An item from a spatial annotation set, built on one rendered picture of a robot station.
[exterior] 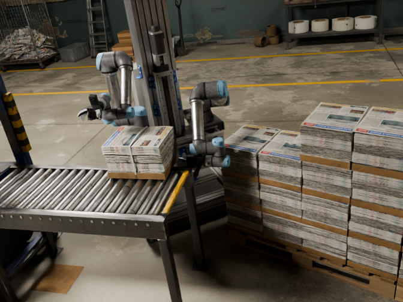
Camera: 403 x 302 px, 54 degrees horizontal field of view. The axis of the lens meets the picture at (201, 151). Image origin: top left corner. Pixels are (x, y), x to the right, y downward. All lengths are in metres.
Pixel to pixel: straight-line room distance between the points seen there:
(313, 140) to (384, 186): 0.43
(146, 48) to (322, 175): 1.51
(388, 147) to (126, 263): 1.97
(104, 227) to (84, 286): 0.90
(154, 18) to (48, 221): 1.53
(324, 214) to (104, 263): 1.65
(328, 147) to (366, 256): 0.72
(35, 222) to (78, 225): 0.28
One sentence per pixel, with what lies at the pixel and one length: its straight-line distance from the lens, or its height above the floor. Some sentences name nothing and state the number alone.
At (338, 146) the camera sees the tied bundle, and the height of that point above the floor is 0.96.
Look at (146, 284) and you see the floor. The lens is 2.90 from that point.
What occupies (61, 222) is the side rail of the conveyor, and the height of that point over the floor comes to 0.75.
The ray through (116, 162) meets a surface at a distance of 2.45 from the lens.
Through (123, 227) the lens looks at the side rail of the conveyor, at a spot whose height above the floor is 0.75.
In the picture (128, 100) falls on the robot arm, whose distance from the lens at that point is 2.63.
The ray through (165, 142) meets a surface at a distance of 2.39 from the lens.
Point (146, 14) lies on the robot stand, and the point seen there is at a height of 1.65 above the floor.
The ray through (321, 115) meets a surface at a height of 1.07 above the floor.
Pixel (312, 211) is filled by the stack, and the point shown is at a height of 0.50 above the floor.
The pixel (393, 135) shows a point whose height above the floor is 1.07.
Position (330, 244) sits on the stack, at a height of 0.27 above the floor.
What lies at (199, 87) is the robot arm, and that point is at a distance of 2.56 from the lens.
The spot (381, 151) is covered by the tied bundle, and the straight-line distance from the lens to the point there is 2.22.
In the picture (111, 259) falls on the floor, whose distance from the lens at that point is 3.19.
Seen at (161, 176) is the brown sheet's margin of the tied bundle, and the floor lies 0.83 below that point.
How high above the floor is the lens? 2.01
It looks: 27 degrees down
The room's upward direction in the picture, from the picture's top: 8 degrees counter-clockwise
